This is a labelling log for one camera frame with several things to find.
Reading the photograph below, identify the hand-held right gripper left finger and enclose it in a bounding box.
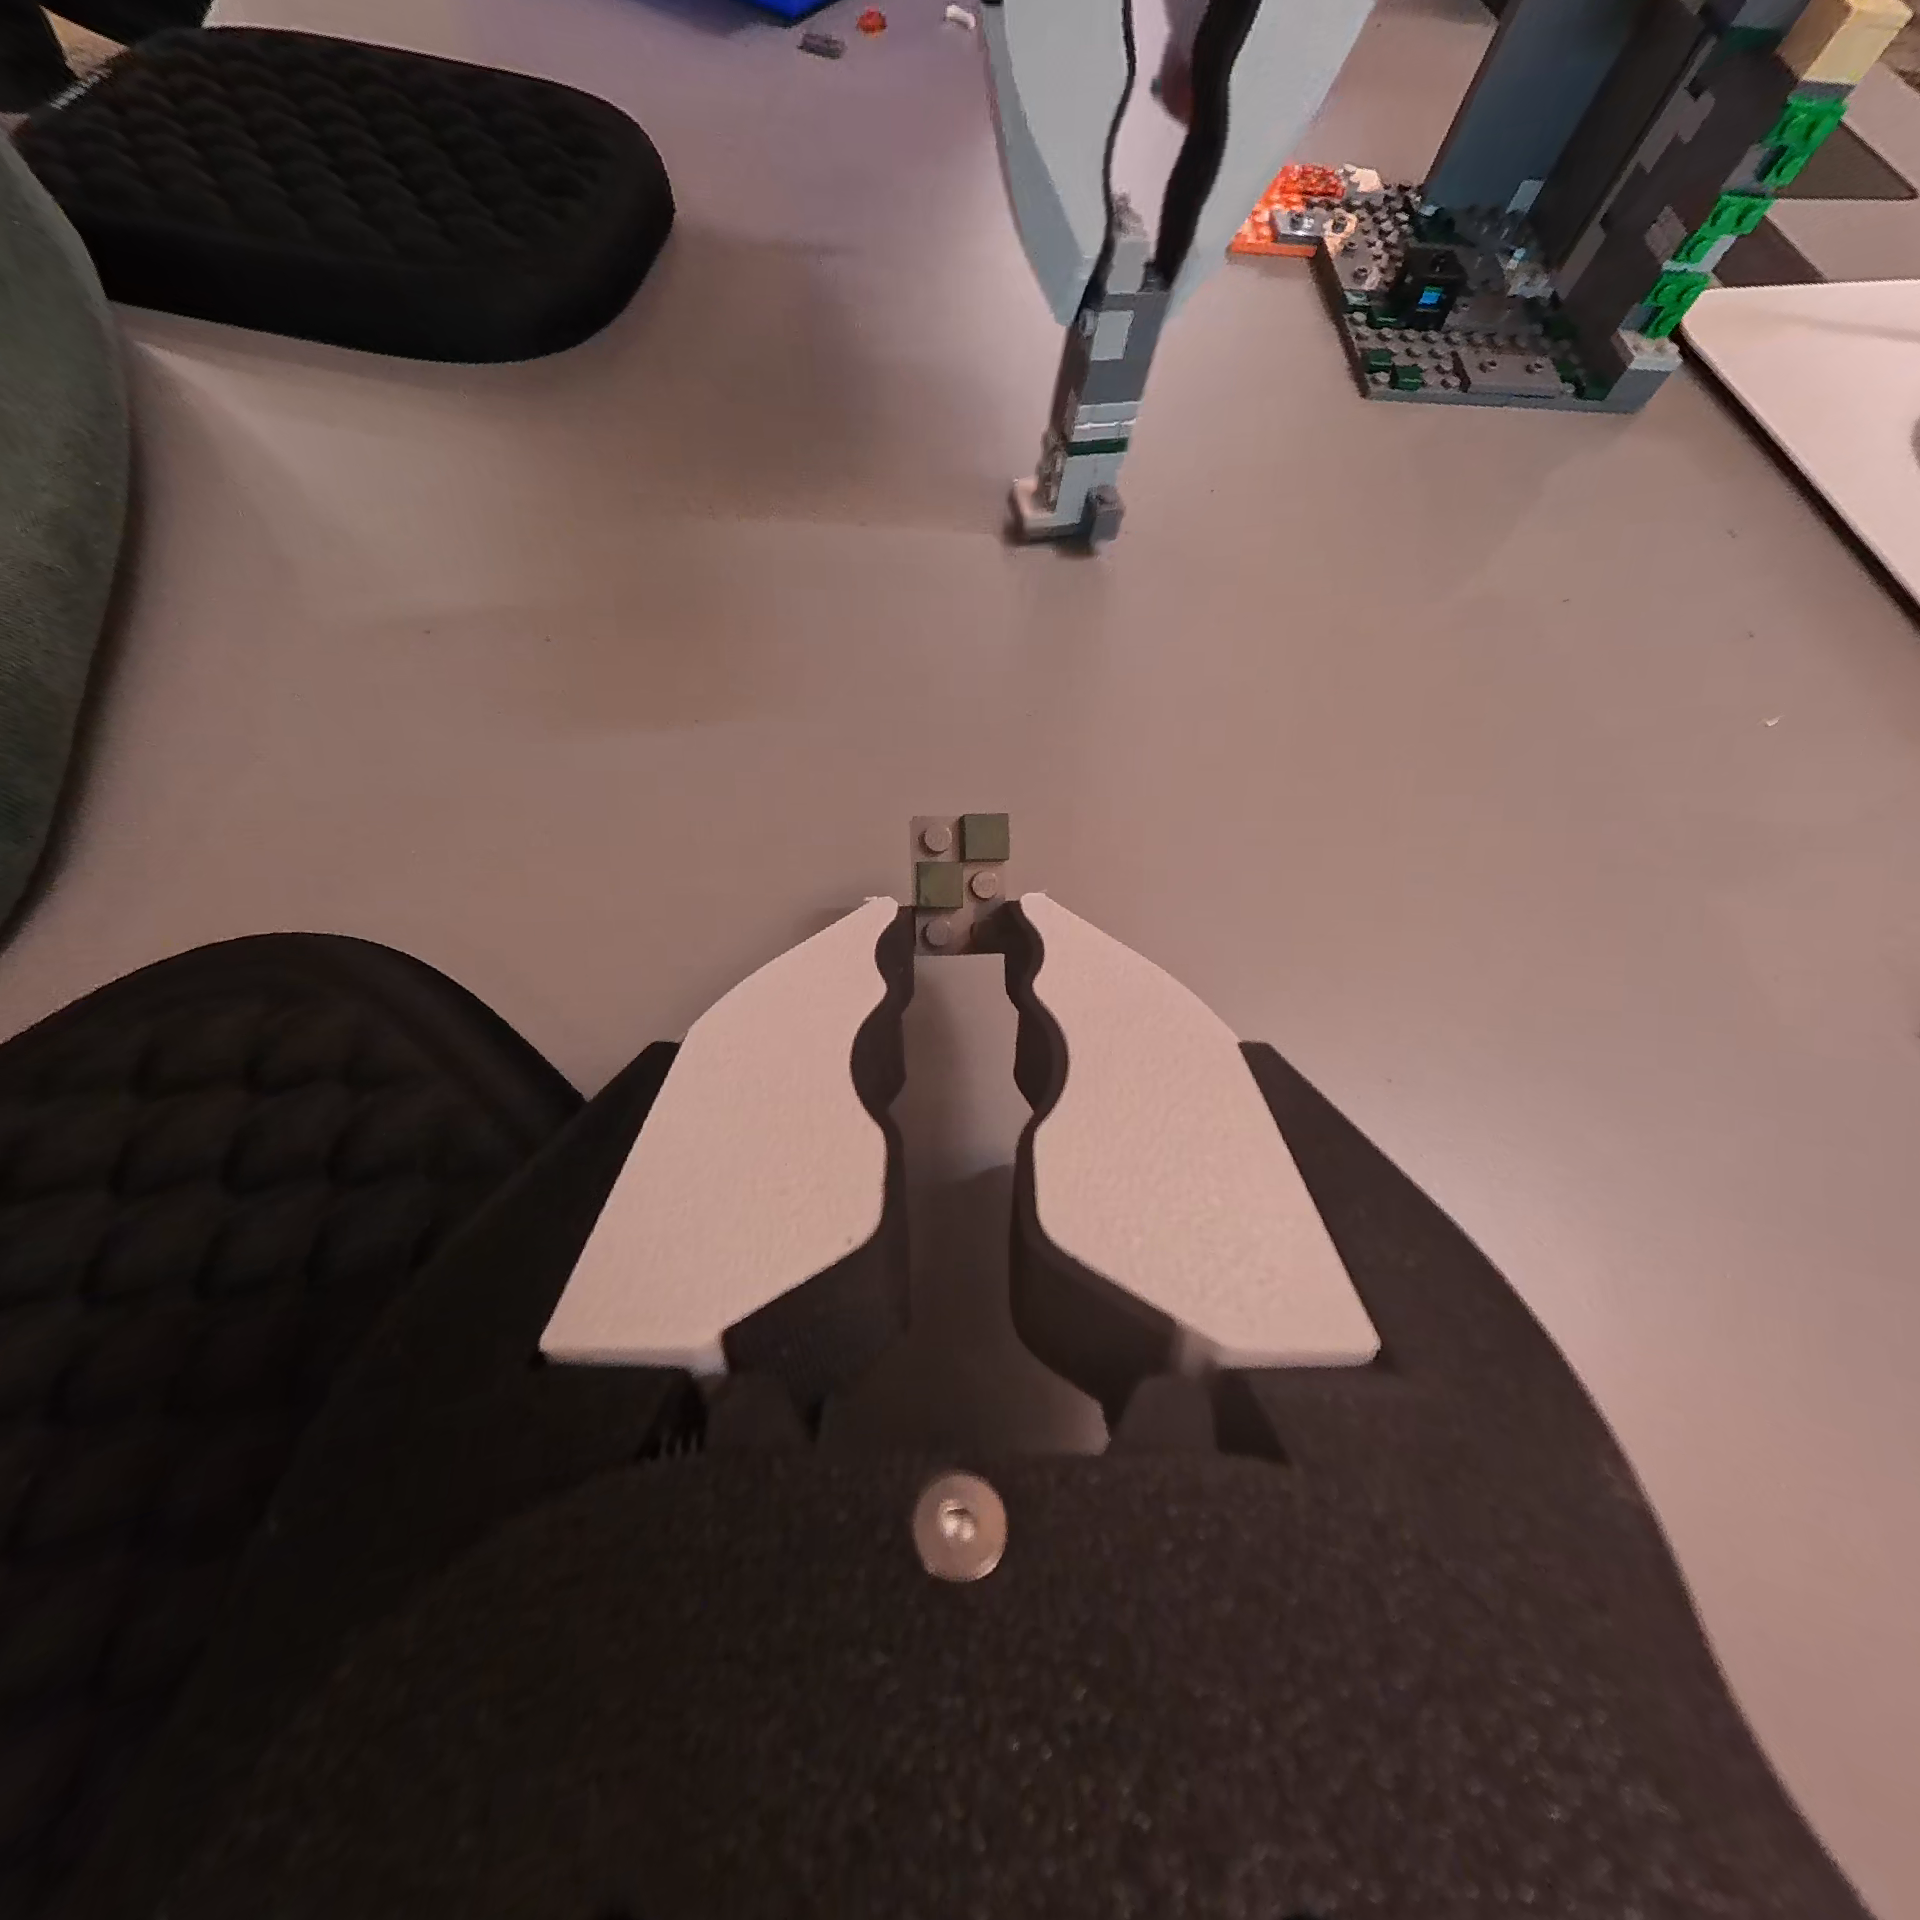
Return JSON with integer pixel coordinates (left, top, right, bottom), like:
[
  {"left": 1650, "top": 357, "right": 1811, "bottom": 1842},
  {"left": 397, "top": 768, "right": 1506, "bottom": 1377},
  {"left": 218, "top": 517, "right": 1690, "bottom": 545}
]
[{"left": 537, "top": 892, "right": 914, "bottom": 1380}]

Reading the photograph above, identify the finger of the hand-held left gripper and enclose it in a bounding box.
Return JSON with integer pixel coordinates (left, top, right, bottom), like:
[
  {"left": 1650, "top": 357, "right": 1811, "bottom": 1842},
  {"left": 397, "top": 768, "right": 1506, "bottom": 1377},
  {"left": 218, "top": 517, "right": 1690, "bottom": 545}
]
[
  {"left": 1152, "top": 0, "right": 1380, "bottom": 259},
  {"left": 981, "top": 0, "right": 1146, "bottom": 319}
]

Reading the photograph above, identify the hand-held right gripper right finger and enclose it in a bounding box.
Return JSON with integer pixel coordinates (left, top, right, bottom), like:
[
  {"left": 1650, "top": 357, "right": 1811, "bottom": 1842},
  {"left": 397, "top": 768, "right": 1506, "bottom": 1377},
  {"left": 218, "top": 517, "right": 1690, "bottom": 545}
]
[{"left": 1001, "top": 888, "right": 1385, "bottom": 1380}]

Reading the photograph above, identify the grey white brick column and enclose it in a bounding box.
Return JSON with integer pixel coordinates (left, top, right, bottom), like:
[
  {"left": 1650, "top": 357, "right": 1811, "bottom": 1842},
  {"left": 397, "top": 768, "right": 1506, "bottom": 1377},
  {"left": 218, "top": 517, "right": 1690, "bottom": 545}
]
[{"left": 1008, "top": 195, "right": 1170, "bottom": 559}]

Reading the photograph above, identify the small grey green brick assembly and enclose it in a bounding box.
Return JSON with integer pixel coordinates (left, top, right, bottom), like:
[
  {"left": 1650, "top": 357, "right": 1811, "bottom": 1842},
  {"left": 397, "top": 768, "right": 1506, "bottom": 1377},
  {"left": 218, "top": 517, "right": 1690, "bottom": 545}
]
[{"left": 905, "top": 802, "right": 1019, "bottom": 960}]

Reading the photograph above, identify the orange brick plate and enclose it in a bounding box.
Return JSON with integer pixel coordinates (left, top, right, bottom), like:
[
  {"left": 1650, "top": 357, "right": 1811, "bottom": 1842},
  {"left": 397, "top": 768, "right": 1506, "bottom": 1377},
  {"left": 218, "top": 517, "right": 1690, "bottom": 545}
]
[{"left": 1227, "top": 155, "right": 1355, "bottom": 270}]

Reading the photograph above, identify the grey green brick tower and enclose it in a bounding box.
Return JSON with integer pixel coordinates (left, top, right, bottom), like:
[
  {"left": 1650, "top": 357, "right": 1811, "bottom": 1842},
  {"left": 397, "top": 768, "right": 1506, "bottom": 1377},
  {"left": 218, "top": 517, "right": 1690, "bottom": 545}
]
[{"left": 1320, "top": 0, "right": 1866, "bottom": 416}]

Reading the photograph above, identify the black quilted wrist rest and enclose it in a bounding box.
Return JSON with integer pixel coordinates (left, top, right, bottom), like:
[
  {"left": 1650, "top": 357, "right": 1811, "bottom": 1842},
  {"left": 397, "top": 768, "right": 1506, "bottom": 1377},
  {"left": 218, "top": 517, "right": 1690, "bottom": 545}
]
[
  {"left": 11, "top": 22, "right": 680, "bottom": 365},
  {"left": 0, "top": 934, "right": 590, "bottom": 1920}
]

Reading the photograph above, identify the white lamp base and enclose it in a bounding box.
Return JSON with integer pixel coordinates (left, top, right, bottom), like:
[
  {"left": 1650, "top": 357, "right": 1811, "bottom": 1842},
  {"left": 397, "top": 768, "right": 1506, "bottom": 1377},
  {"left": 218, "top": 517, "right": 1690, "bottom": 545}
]
[{"left": 1677, "top": 273, "right": 1920, "bottom": 607}]

